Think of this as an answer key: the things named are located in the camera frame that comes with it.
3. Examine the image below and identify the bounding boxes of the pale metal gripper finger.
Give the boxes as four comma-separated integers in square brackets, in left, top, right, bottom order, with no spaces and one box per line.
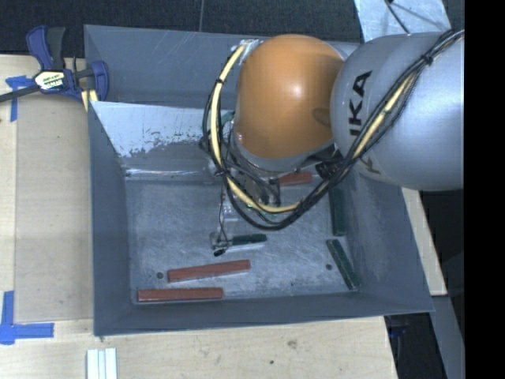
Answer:
[208,223,234,251]
[218,202,240,223]

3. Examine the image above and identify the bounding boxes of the grey metal bin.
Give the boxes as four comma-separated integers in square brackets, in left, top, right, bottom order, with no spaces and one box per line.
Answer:
[83,24,436,337]

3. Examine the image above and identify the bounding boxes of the black cylinder on white bracket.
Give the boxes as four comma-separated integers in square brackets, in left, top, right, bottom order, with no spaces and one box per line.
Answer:
[314,159,337,182]

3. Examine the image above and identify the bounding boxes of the red-brown flat block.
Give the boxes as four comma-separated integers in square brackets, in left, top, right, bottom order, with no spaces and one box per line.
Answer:
[137,287,225,303]
[166,259,253,284]
[277,171,314,187]

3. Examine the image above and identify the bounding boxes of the dark green flat block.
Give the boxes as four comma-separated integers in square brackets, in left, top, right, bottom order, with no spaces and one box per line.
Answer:
[230,233,268,246]
[325,238,361,291]
[329,185,349,237]

